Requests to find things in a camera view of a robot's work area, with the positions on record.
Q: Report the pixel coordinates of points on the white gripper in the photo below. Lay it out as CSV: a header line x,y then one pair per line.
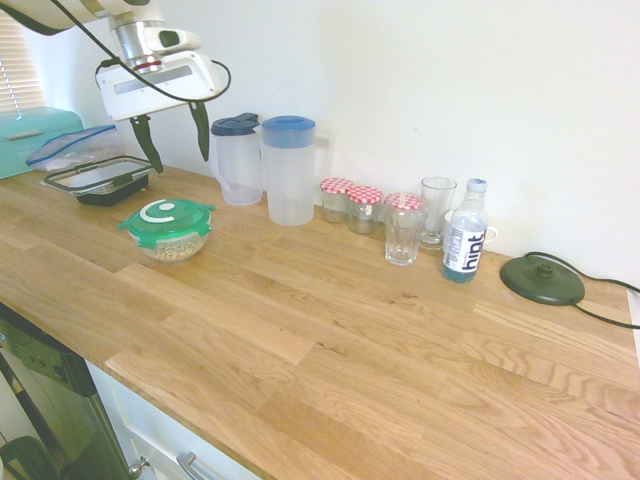
x,y
155,92

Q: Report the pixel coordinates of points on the green round container lid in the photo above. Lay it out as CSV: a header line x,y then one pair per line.
x,y
170,220

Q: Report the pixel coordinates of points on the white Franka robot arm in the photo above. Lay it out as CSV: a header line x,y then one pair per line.
x,y
50,12

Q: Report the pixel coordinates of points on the clear pitcher dark blue lid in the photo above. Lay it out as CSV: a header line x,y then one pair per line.
x,y
237,170

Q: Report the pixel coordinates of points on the rectangular container dark clip lid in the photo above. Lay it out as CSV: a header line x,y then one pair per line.
x,y
100,175

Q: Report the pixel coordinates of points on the clear plastic food bowl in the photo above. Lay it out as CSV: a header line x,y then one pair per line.
x,y
172,250

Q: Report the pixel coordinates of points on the clear pitcher light blue lid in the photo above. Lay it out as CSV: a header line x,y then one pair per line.
x,y
290,180

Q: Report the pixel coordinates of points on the glass jar red checkered lid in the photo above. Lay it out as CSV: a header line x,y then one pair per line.
x,y
336,187
405,200
365,196

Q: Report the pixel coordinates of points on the clear zip bag blue seal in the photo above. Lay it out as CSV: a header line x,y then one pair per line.
x,y
85,145

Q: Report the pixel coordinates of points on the cereal rings heap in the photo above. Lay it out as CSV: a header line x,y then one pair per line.
x,y
175,252

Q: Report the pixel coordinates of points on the teal bread box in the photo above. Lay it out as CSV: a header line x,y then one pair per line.
x,y
35,145

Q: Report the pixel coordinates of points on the window blind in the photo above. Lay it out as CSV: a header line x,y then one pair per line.
x,y
15,75

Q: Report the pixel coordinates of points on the faceted clear glass tumbler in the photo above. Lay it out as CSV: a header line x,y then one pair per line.
x,y
404,240

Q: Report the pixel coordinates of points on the tall clear drinking glass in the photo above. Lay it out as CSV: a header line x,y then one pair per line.
x,y
438,200

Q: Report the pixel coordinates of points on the dark steel appliance front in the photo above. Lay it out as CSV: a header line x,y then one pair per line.
x,y
75,400

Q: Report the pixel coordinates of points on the white mug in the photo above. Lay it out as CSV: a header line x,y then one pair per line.
x,y
451,220

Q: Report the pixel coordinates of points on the hint water bottle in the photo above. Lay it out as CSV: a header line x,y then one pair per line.
x,y
465,235

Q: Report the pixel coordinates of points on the small metal knob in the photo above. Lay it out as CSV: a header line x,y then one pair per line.
x,y
137,467

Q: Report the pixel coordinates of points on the dark round kettle base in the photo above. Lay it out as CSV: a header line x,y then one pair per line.
x,y
542,282

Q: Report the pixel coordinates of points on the dark green curved frame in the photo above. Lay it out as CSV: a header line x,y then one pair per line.
x,y
30,450

